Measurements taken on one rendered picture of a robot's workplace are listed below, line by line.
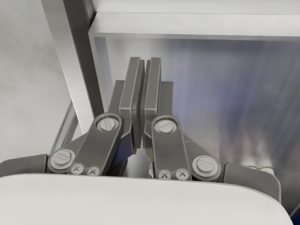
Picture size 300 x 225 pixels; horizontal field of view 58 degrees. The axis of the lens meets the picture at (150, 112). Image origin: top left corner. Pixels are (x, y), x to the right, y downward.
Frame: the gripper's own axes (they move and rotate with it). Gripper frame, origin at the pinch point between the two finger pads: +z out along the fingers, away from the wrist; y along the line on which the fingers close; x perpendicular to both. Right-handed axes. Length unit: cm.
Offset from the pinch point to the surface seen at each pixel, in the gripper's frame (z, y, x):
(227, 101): 12.7, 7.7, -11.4
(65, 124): 45, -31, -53
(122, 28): 10.1, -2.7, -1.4
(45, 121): 101, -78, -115
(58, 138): 39, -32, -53
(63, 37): 12.9, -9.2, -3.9
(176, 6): 12.9, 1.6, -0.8
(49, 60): 101, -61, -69
